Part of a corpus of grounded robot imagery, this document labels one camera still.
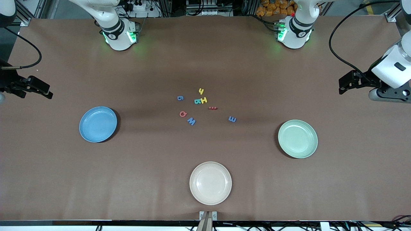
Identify blue plate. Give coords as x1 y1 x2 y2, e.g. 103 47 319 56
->
79 106 118 143

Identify green plate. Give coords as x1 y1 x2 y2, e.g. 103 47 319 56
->
278 119 318 159

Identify beige plate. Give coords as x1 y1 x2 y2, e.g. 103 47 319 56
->
189 161 232 206

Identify orange snack bags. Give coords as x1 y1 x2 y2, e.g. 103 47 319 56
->
256 0 296 17

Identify white power strip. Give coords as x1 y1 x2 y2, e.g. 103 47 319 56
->
124 0 161 18

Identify white equipment rack strip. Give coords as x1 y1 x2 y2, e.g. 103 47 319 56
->
186 0 233 16

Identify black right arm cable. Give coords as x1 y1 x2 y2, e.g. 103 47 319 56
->
0 27 42 70

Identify aluminium frame profile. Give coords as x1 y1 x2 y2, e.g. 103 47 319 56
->
14 0 44 27
385 0 411 36

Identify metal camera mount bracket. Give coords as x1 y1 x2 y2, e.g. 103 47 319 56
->
197 211 217 231

